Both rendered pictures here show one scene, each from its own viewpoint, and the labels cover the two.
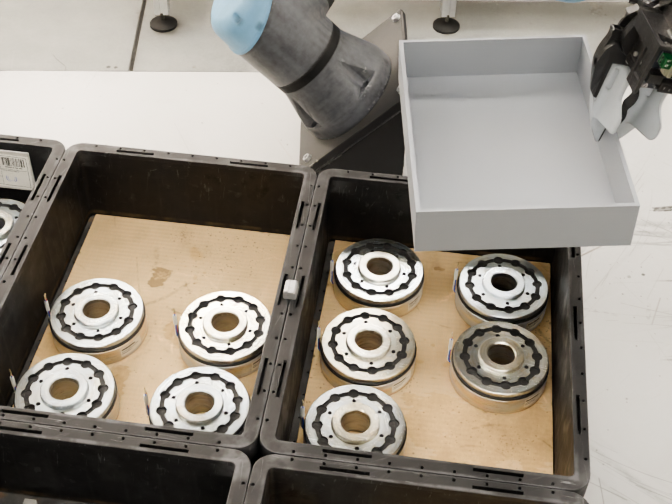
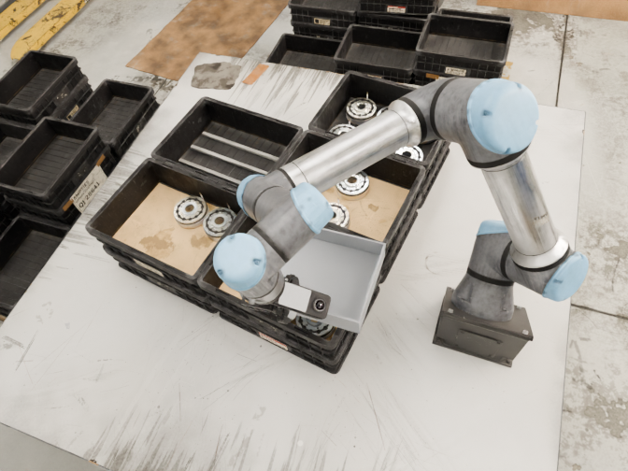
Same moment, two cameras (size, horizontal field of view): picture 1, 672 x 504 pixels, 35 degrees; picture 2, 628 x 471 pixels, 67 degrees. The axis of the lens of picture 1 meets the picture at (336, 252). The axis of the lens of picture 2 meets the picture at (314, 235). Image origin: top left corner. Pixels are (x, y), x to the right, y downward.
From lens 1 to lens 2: 1.28 m
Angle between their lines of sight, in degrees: 67
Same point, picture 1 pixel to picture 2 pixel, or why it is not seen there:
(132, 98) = not seen: hidden behind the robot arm
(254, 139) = not seen: hidden behind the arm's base
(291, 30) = (478, 249)
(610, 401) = (288, 385)
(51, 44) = not seen: outside the picture
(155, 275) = (374, 206)
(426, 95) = (365, 261)
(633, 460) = (258, 378)
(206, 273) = (370, 222)
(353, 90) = (460, 292)
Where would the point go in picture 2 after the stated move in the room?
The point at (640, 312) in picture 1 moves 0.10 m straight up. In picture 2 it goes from (330, 429) to (328, 421)
